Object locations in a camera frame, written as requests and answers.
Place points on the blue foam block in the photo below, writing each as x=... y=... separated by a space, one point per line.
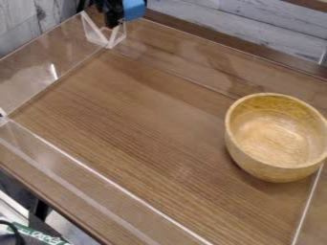
x=134 y=9

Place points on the green white label box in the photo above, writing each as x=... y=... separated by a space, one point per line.
x=15 y=234

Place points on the clear acrylic tray wall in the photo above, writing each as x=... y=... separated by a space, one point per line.
x=113 y=132

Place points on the black table leg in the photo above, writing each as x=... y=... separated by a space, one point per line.
x=42 y=210

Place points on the light wooden bowl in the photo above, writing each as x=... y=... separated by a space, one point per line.
x=276 y=136

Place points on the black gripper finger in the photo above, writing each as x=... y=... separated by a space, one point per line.
x=114 y=12

